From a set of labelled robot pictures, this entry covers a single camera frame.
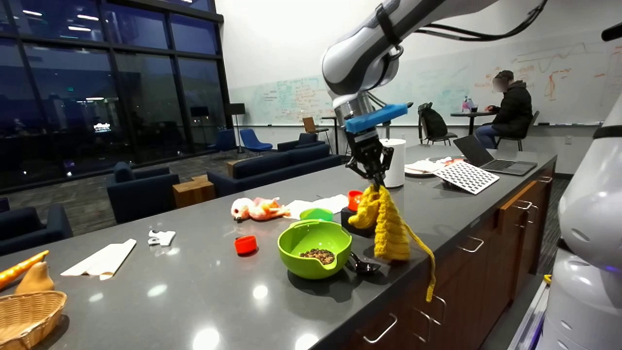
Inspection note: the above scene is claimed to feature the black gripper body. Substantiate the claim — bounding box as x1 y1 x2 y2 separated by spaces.
346 124 395 171

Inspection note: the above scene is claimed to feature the yellow knitted oven mitt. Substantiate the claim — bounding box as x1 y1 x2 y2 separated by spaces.
346 182 439 305

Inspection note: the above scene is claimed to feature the red toy tomato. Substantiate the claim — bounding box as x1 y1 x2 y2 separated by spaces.
346 188 365 212

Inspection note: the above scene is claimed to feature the white paper stack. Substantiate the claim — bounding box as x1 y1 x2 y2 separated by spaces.
402 155 455 178

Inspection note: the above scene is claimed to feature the black square block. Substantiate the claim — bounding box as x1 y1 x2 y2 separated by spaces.
340 206 377 239

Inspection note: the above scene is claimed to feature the tall round cafe table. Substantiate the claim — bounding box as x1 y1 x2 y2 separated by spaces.
321 112 346 157

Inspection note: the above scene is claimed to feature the white paper sheet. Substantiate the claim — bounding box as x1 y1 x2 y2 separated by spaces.
284 192 352 221

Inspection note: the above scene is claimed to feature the small green plastic bowl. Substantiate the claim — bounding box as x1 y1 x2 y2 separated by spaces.
297 206 338 223

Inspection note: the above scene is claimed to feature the wooden cafe chair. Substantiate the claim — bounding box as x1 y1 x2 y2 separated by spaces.
301 114 327 142

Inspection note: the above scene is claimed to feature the black backpack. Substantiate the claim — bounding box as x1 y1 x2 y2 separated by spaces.
416 101 459 147

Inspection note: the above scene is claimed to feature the white computer keyboard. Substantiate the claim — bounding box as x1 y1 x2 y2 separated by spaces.
435 159 502 196

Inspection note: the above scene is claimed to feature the dark blue lounge couch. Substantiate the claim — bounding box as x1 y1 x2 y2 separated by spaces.
206 142 346 198
0 196 74 258

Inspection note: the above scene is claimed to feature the black plastic spoon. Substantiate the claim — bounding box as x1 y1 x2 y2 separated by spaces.
346 250 385 280

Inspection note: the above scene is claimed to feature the brown dry bean mix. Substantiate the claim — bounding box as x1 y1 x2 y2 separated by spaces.
299 247 338 266

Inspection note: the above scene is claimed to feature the dark cafe table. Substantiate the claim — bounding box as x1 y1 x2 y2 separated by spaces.
449 110 494 138

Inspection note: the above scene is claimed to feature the pink orange plush toy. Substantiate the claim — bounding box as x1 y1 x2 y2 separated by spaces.
229 194 292 223

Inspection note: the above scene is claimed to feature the lime green plastic bowl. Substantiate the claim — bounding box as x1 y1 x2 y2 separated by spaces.
276 217 356 282

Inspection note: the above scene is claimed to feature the blue plastic chair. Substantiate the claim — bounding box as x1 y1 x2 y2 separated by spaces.
239 126 274 155

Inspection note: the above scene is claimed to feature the dark open laptop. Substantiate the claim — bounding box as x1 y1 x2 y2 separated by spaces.
451 132 540 178

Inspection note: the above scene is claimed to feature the dark wood counter cabinet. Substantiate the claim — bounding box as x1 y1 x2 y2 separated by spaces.
313 171 560 350

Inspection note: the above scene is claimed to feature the small red block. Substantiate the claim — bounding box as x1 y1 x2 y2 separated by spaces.
233 233 261 258

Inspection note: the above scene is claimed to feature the seated person dark jacket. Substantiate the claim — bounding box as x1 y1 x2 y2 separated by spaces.
474 68 535 151

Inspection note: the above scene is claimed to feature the wooden cube side table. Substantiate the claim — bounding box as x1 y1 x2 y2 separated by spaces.
171 173 220 210

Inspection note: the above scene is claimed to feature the dark blue armchair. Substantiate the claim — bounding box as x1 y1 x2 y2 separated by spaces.
105 161 183 225

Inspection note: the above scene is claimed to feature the white folded paper napkin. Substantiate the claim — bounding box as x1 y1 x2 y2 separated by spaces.
60 237 140 282

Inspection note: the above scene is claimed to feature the tan gourd shaped toy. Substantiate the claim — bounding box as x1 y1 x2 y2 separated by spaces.
16 258 58 295

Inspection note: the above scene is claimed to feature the orange toy bread stick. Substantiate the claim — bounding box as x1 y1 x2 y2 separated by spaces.
0 248 53 291

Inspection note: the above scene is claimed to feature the tan wicker basket bowl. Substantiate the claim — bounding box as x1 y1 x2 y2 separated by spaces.
0 287 70 350

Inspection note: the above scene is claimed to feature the wall whiteboard with drawings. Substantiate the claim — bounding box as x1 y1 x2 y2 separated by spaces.
229 37 622 128

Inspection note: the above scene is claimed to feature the dark glass window wall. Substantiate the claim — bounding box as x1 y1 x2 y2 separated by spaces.
0 0 226 192

